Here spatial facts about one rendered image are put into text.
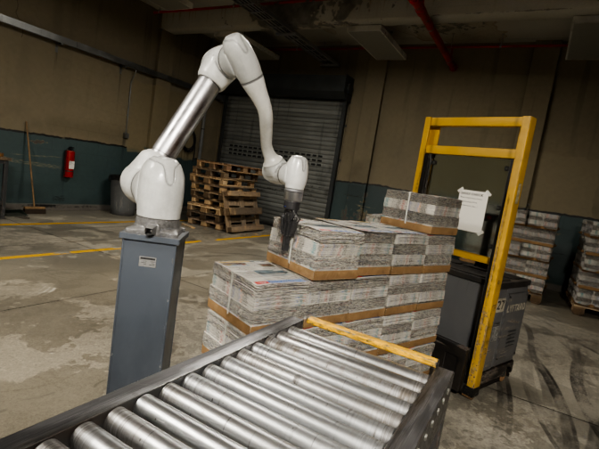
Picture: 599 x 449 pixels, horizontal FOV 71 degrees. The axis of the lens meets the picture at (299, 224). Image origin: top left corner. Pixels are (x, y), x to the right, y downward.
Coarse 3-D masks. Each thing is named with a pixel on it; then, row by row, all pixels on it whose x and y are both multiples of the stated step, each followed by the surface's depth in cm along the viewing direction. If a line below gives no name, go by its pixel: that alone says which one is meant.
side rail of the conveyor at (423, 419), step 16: (432, 384) 109; (448, 384) 112; (416, 400) 99; (432, 400) 101; (416, 416) 92; (432, 416) 95; (400, 432) 85; (416, 432) 86; (432, 432) 101; (384, 448) 79; (400, 448) 80; (416, 448) 82
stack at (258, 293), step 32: (224, 288) 188; (256, 288) 168; (288, 288) 179; (320, 288) 192; (352, 288) 207; (384, 288) 223; (416, 288) 243; (224, 320) 187; (256, 320) 171; (384, 320) 228
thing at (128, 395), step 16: (288, 320) 140; (256, 336) 123; (272, 336) 126; (208, 352) 108; (224, 352) 109; (176, 368) 97; (192, 368) 98; (144, 384) 88; (160, 384) 89; (96, 400) 80; (112, 400) 81; (128, 400) 82; (64, 416) 74; (80, 416) 75; (96, 416) 76; (16, 432) 68; (32, 432) 69; (48, 432) 69; (64, 432) 71; (0, 448) 64; (16, 448) 65; (32, 448) 66
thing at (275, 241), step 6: (276, 222) 209; (276, 228) 209; (276, 234) 208; (282, 234) 205; (270, 240) 211; (276, 240) 208; (282, 240) 204; (270, 246) 211; (276, 246) 207; (276, 252) 207; (282, 252) 203
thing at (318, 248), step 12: (300, 228) 194; (312, 228) 188; (324, 228) 191; (336, 228) 200; (300, 240) 194; (312, 240) 187; (324, 240) 185; (336, 240) 190; (348, 240) 194; (360, 240) 199; (300, 252) 192; (312, 252) 186; (324, 252) 187; (336, 252) 192; (348, 252) 196; (360, 252) 201; (300, 264) 192; (312, 264) 185; (324, 264) 188; (336, 264) 193; (348, 264) 198
